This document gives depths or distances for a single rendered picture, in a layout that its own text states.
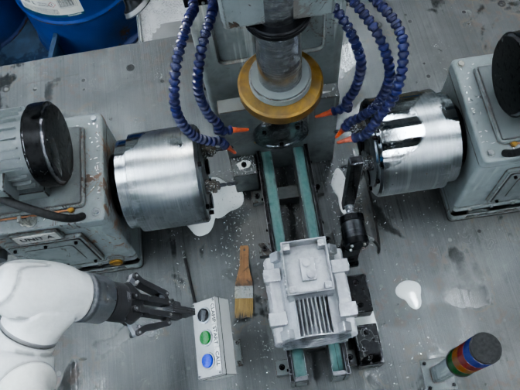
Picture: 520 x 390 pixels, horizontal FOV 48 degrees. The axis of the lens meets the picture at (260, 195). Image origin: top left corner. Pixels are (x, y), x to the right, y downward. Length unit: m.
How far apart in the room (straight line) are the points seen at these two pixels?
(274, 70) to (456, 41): 1.00
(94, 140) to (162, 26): 1.25
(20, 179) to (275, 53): 0.60
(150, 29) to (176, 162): 1.33
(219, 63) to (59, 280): 0.70
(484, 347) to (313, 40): 0.79
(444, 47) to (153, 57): 0.94
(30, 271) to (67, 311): 0.10
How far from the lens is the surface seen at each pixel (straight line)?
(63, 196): 1.40
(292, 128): 1.54
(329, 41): 1.48
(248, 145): 1.59
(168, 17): 2.67
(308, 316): 1.30
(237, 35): 1.42
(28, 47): 3.29
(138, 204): 1.40
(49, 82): 2.07
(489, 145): 1.43
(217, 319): 1.32
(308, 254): 1.31
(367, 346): 1.53
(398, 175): 1.42
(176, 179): 1.37
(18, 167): 1.30
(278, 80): 1.17
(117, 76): 2.00
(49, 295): 1.02
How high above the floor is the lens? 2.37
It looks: 66 degrees down
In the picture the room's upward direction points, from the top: 9 degrees counter-clockwise
